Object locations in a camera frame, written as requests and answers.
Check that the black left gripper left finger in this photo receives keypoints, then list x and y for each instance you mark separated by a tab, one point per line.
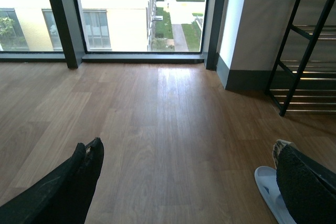
64	195

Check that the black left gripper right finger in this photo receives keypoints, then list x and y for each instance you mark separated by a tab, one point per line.
307	187

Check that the black metal shoe rack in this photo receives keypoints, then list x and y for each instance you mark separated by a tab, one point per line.
303	76

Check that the dark window frame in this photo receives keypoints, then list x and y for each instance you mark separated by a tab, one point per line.
125	31

